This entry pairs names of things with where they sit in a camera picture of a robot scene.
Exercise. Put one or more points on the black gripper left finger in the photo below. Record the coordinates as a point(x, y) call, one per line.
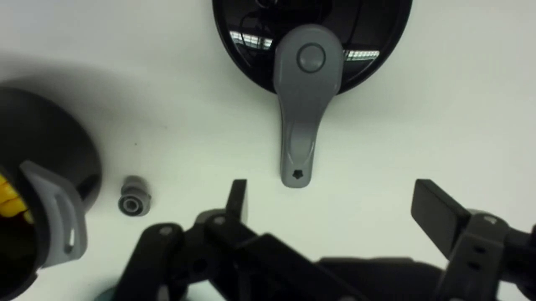
point(236, 198)

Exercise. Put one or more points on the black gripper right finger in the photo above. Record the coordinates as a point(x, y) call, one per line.
point(441, 220)

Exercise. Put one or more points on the small grey knob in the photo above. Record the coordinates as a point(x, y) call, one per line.
point(134, 197)

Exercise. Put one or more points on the black toy pot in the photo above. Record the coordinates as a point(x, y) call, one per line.
point(44, 145)

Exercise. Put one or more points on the yellow toy food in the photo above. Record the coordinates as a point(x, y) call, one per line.
point(10, 198)

